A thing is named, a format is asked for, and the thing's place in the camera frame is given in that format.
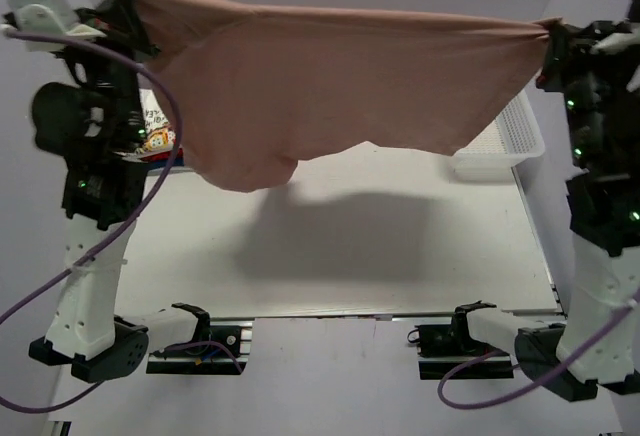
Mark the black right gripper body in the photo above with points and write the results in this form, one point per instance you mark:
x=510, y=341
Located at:
x=581, y=74

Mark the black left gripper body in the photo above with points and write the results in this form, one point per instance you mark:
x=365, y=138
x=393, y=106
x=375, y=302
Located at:
x=102, y=72

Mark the pink pixel-print t-shirt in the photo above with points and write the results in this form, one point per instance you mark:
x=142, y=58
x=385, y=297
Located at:
x=259, y=89

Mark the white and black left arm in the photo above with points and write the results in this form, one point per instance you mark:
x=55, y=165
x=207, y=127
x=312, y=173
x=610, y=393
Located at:
x=94, y=125

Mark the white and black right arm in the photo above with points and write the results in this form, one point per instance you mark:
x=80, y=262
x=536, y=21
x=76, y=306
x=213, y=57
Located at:
x=593, y=347

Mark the white plastic mesh basket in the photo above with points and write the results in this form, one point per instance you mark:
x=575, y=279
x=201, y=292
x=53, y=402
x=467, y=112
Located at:
x=512, y=138

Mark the white cartoon-print folded t-shirt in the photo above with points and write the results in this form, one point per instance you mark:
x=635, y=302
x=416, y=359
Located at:
x=160, y=136

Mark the red folded t-shirt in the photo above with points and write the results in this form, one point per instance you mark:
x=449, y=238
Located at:
x=163, y=156

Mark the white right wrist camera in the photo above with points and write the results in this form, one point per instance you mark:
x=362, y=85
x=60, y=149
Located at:
x=617, y=47

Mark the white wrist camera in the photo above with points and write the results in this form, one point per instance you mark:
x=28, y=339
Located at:
x=51, y=18
x=617, y=47

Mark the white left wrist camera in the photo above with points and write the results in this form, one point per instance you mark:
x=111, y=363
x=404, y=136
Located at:
x=51, y=18

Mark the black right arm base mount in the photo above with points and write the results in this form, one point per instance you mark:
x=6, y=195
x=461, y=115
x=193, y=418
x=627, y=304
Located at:
x=438, y=353

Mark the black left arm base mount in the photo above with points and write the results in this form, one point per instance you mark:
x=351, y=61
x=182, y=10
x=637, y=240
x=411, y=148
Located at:
x=223, y=351

